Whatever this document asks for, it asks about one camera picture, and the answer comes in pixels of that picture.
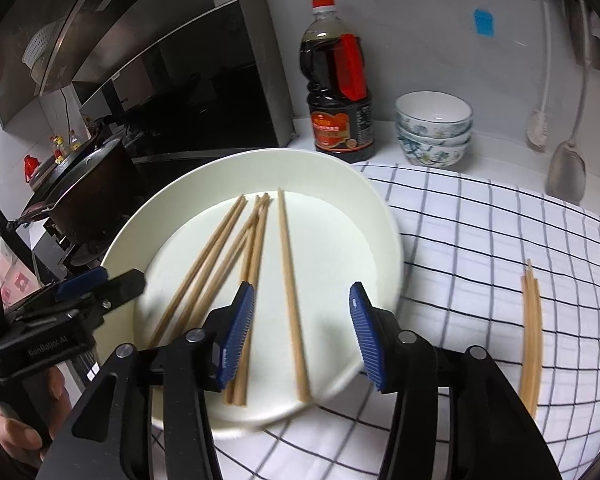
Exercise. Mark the dark soy sauce bottle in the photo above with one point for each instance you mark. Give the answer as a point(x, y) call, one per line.
point(339, 100)

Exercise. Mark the steel spatula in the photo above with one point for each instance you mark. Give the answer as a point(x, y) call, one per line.
point(566, 178)

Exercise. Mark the black range hood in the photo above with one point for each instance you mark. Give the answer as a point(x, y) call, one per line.
point(47, 44)

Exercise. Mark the dark cooking pot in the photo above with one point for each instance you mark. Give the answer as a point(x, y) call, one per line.
point(93, 200)

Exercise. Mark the top floral ceramic bowl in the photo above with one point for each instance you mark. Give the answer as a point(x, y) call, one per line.
point(434, 110)

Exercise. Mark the middle floral ceramic bowl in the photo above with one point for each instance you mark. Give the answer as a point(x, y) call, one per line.
point(421, 135)

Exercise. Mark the black gas stove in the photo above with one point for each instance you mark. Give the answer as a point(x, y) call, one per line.
point(42, 249)

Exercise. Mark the wooden chopstick eight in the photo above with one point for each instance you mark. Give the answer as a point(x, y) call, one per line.
point(533, 342)

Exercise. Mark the wooden chopstick nine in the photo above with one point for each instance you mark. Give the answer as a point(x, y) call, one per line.
point(538, 335)

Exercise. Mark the blue wall hook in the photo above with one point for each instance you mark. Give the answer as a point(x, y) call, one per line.
point(484, 23)

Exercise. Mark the wooden chopstick three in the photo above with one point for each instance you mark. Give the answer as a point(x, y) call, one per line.
point(218, 279)

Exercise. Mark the wooden chopstick six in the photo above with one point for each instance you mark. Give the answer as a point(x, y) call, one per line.
point(524, 387)

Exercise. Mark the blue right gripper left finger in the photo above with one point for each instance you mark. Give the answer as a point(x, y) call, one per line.
point(225, 332)

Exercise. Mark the wooden chopstick five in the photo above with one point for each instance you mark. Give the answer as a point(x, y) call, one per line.
point(297, 346)

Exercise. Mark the wooden chopstick ten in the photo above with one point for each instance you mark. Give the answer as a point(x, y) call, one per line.
point(239, 397)

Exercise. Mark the wooden chopstick one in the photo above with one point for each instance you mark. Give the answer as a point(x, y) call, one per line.
point(191, 274)

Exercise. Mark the wooden chopstick two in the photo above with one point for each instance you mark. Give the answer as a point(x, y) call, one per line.
point(204, 275)

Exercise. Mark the wooden chopstick four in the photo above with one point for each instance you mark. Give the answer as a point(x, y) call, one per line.
point(244, 277)

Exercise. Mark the wooden chopstick seven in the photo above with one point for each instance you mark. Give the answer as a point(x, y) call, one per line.
point(531, 374)

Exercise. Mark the floral ceramic bowl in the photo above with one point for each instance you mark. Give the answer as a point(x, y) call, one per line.
point(421, 135)
point(430, 155)
point(434, 110)

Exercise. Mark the bottom floral ceramic bowl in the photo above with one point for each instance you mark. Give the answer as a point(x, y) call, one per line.
point(430, 155)

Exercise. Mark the person left hand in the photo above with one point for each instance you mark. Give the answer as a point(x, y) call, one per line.
point(20, 441)

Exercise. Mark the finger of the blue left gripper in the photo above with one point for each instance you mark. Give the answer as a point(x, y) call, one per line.
point(108, 296)
point(82, 284)

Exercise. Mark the large white round basin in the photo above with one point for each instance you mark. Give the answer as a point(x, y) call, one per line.
point(334, 221)

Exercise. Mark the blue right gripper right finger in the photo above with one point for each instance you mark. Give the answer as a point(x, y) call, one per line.
point(377, 332)

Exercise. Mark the white black checkered cloth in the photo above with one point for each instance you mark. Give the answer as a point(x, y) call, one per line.
point(467, 243)

